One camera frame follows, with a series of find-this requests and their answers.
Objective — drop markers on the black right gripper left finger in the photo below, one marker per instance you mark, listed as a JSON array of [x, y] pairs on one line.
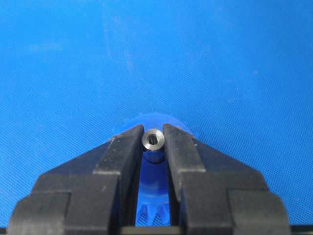
[[93, 194]]

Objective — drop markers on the small silver metal shaft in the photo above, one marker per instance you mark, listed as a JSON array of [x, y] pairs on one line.
[[153, 142]]

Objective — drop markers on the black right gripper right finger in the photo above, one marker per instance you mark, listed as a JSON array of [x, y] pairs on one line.
[[212, 193]]

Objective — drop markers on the blue table mat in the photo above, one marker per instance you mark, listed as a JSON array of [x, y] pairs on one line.
[[237, 73]]

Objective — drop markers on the blue plastic spur gear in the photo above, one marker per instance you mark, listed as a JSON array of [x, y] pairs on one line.
[[153, 203]]

